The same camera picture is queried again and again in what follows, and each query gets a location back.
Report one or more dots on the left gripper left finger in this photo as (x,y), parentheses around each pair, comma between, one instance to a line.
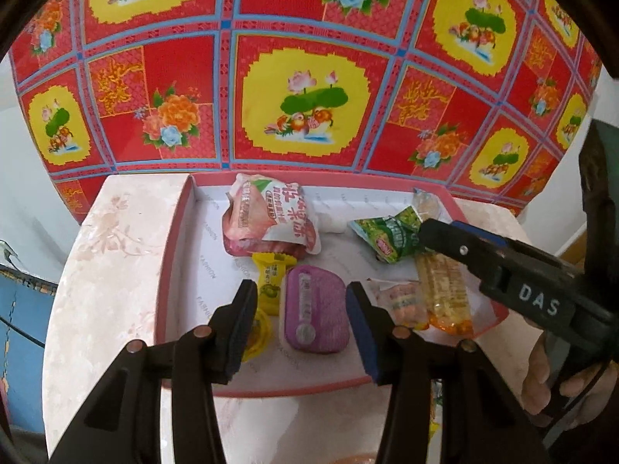
(119,421)

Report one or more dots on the red floral patterned cloth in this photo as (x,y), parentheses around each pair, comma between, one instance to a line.
(481,96)

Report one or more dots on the person's right hand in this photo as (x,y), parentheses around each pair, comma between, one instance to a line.
(537,390)

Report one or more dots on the clear blue candy packet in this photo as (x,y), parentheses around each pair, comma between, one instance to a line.
(426,205)

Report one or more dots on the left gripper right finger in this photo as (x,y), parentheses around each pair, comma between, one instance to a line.
(482,419)

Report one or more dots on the pink shallow cardboard box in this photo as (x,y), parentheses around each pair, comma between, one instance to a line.
(203,276)

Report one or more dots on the orange cracker pack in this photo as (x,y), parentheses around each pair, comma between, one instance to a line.
(445,294)

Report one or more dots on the brown plum jelly cup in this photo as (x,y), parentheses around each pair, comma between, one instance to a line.
(357,459)

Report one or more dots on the colourful gummy burger packet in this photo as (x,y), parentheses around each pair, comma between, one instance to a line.
(436,408)

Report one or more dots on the pink peach jelly pouch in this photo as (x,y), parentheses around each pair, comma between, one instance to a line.
(269,215)

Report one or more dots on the blue floor mat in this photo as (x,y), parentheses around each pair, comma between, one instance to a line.
(26,304)

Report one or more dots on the yellow green candy packet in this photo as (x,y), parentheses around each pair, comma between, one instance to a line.
(272,268)

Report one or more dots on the yellow jelly cup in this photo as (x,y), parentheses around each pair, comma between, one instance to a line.
(259,337)

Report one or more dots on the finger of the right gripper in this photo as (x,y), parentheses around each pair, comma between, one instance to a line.
(478,255)
(481,233)

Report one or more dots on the white pink snack packet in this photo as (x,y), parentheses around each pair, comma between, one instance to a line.
(403,300)

